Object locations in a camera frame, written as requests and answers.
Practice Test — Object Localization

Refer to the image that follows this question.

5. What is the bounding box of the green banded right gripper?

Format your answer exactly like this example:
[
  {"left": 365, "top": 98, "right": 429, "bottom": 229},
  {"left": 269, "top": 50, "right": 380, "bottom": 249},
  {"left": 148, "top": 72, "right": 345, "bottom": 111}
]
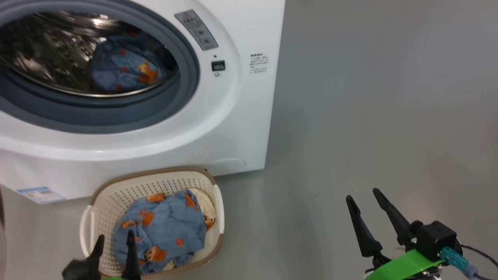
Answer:
[{"left": 345, "top": 188, "right": 444, "bottom": 280}]

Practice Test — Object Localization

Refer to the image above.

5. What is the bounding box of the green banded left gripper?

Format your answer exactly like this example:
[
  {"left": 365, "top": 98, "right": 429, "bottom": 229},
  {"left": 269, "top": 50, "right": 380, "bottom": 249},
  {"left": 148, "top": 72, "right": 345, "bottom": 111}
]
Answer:
[{"left": 62, "top": 229, "right": 141, "bottom": 280}]

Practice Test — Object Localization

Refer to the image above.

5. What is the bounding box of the blue bear print garment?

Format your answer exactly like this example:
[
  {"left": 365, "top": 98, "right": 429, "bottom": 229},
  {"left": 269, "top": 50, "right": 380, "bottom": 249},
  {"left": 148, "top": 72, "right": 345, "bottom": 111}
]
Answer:
[
  {"left": 89, "top": 33, "right": 172, "bottom": 93},
  {"left": 113, "top": 189, "right": 216, "bottom": 274}
]

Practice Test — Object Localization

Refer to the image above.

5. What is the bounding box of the white front-load washing machine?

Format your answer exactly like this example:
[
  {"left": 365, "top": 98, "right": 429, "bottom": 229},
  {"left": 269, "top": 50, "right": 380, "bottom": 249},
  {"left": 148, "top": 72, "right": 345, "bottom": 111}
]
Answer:
[{"left": 0, "top": 0, "right": 286, "bottom": 203}]

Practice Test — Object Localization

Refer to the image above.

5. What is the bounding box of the cream perforated laundry basket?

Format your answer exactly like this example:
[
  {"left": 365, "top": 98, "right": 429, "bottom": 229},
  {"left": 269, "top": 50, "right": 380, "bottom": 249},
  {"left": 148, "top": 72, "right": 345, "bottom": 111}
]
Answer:
[{"left": 80, "top": 166, "right": 225, "bottom": 280}]

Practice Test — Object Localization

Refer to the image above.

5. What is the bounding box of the blue energy label sticker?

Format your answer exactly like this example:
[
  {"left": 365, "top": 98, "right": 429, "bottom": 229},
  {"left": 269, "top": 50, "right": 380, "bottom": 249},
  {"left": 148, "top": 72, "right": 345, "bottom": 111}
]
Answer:
[{"left": 16, "top": 187, "right": 67, "bottom": 205}]

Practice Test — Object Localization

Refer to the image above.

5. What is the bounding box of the round drain filter cover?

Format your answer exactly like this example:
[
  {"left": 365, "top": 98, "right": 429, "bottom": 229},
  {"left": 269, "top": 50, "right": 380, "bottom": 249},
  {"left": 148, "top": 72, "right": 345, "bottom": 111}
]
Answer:
[{"left": 210, "top": 157, "right": 247, "bottom": 170}]

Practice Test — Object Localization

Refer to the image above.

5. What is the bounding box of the small printed text label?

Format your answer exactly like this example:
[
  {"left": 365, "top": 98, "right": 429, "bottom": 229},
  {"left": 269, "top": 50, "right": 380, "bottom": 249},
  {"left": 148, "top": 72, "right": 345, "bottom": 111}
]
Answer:
[{"left": 250, "top": 53, "right": 269, "bottom": 74}]

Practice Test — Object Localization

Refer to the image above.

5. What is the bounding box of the grey warning sticker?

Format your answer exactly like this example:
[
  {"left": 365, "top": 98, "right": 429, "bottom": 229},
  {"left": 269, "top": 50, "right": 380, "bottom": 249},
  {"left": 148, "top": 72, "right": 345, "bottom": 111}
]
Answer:
[{"left": 174, "top": 10, "right": 219, "bottom": 51}]

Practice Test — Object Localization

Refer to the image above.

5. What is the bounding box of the teal cable connector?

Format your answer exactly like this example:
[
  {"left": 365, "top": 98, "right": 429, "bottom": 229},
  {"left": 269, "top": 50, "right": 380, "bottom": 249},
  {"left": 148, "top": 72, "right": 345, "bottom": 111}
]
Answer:
[{"left": 440, "top": 246, "right": 478, "bottom": 277}]

